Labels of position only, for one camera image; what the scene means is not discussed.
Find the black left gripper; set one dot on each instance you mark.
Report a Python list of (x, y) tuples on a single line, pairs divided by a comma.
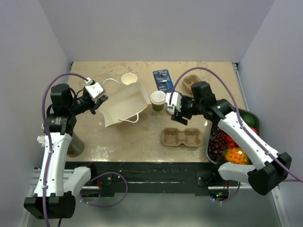
[(96, 103)]

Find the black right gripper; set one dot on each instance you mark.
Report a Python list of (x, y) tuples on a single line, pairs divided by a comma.
[(174, 116)]

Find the single brown pulp carrier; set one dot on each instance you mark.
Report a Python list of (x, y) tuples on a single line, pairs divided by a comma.
[(173, 137)]

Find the green paper cup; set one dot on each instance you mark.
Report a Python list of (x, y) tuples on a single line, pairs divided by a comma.
[(157, 107)]

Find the white plastic cup lid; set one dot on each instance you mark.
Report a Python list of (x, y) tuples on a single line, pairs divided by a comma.
[(158, 97)]

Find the brown paper bag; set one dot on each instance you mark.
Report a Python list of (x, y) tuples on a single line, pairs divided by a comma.
[(125, 104)]

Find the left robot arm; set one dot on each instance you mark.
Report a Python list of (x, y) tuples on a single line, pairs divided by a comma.
[(53, 196)]

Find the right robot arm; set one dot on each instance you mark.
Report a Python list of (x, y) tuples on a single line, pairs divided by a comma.
[(268, 168)]

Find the blue razor blister pack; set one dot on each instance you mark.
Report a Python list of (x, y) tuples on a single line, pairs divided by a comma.
[(163, 80)]

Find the stack of white lids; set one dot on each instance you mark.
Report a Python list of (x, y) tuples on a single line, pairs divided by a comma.
[(170, 111)]

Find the brown pulp cup carrier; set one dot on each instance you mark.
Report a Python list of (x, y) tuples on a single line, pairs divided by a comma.
[(188, 81)]

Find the grey metal cup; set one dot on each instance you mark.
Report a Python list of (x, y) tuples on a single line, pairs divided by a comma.
[(76, 146)]

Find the stacked green paper cups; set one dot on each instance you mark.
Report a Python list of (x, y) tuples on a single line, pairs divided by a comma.
[(128, 78)]

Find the orange pineapple toy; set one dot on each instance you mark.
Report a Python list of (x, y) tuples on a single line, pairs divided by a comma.
[(236, 156)]

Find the green avocado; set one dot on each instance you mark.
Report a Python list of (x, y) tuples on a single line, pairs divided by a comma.
[(249, 120)]

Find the red apple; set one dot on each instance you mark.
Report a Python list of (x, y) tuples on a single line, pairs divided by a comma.
[(254, 130)]

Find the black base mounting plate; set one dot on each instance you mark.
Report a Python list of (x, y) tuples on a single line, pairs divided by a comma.
[(148, 177)]

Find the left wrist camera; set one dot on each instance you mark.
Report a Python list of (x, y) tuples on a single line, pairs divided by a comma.
[(94, 89)]

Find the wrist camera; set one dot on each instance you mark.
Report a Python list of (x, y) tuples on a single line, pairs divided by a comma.
[(173, 100), (94, 89)]

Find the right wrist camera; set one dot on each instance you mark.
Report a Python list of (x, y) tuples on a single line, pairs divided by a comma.
[(173, 100)]

